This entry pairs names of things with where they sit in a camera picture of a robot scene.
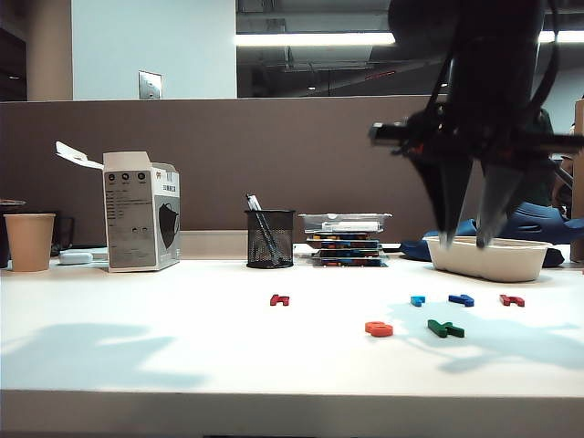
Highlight clear ballpoint pen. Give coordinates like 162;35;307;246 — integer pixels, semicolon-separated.
245;193;280;266

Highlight blue rubber clog shoes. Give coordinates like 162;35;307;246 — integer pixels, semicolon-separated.
401;200;573;268

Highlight white face mask box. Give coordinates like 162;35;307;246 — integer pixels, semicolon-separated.
55;140;182;274

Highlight ceiling light strip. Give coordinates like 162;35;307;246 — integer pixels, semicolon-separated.
235;29;584;47

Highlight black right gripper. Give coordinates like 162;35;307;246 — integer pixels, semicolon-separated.
368;39;584;251

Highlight beige oval paper tray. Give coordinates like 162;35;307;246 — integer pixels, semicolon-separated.
423;235;553;283

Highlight small white case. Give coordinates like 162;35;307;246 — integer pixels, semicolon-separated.
58;249;96;266

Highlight green letter k magnet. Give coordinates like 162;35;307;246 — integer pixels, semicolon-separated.
426;318;466;339

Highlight metal wall plate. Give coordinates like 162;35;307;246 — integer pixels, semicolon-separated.
138;69;163;100

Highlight brown wooden board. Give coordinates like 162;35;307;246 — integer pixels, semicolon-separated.
570;99;584;264

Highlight person in dark green shirt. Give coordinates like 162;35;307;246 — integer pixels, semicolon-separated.
519;107;558;212

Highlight black container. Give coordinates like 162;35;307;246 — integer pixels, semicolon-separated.
50;214;77;256

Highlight brown desk partition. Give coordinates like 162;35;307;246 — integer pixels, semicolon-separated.
0;94;489;247

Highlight clear plastic box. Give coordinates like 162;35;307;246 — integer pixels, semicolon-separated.
297;211;393;235

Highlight orange letter o magnet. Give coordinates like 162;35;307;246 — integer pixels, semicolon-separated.
364;319;394;339

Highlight brown paper cup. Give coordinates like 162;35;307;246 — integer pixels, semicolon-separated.
4;213;57;273

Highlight black mesh pen holder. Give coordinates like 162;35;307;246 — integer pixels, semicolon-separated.
244;209;297;270

